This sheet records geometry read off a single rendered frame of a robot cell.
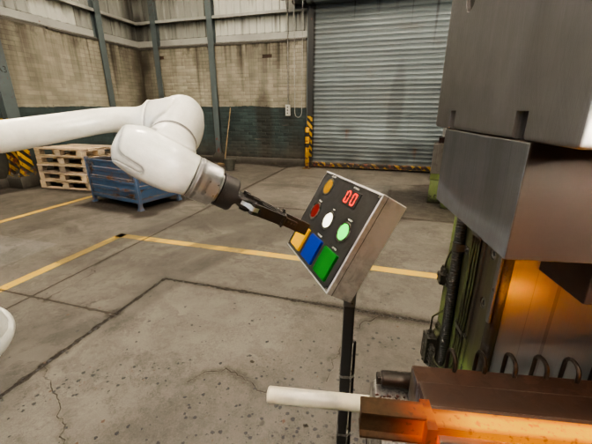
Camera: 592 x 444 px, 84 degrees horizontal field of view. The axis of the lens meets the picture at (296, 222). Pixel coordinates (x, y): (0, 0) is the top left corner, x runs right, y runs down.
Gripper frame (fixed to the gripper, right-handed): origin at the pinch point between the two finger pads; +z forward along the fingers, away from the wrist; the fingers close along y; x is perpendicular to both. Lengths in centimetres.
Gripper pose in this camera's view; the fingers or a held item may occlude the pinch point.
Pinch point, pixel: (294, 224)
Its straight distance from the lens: 79.4
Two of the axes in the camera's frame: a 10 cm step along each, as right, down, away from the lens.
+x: 4.7, -8.7, -1.3
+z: 8.2, 3.8, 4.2
